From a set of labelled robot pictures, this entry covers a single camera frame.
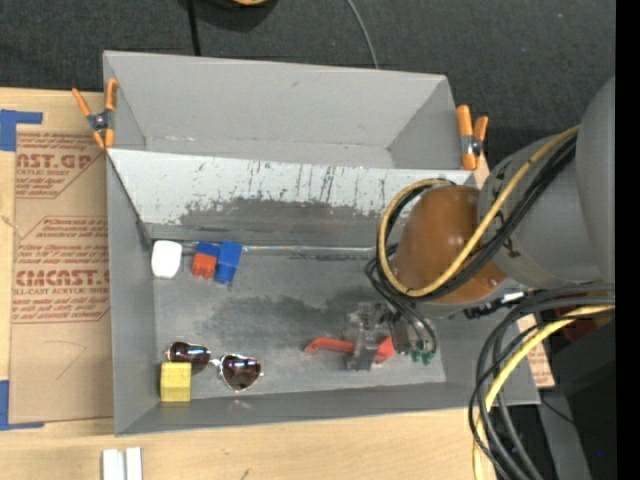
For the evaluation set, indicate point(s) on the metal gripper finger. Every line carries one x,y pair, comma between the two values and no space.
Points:
364,322
361,358

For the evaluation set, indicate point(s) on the orange tool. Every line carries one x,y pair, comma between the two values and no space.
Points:
330,345

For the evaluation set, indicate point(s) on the grey metal bin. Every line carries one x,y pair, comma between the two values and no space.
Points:
280,313

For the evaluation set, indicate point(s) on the heart-shaped sunglasses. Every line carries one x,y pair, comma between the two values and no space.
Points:
240,372

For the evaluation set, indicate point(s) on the blue block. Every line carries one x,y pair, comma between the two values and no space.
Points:
229,263

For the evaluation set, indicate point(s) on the orange block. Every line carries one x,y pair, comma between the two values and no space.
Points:
203,265

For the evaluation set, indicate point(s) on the yellow block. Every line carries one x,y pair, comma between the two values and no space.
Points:
175,382

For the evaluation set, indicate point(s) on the white block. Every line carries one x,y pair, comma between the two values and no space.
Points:
166,259

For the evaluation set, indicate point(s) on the brown cardboard board red print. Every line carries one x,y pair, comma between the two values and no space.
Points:
60,318

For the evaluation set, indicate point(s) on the black cylinder on white bracket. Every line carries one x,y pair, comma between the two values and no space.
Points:
482,311

